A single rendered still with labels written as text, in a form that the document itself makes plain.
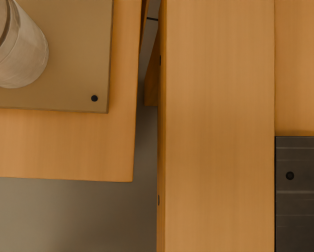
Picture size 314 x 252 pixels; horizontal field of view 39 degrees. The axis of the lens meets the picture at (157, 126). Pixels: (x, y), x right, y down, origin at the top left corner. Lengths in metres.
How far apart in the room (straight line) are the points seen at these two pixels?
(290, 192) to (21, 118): 0.36
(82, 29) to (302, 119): 0.31
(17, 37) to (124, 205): 1.08
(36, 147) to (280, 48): 0.35
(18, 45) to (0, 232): 1.13
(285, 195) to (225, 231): 0.09
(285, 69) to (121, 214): 0.97
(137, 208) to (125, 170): 0.87
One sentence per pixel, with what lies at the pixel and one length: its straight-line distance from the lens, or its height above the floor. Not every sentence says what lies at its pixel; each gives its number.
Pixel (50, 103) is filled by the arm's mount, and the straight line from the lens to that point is 0.57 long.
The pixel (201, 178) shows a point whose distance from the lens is 0.55.
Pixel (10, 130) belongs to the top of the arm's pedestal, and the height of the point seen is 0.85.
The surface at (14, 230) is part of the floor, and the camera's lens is 1.52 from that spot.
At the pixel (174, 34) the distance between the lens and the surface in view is 0.56.
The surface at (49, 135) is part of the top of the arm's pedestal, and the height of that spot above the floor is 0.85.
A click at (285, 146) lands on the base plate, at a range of 0.58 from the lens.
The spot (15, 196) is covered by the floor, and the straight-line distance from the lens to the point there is 1.50.
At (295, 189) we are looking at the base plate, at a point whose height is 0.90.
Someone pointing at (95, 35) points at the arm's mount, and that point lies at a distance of 0.57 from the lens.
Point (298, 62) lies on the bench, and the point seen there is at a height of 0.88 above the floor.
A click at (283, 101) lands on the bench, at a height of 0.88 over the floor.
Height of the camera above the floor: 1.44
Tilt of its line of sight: 86 degrees down
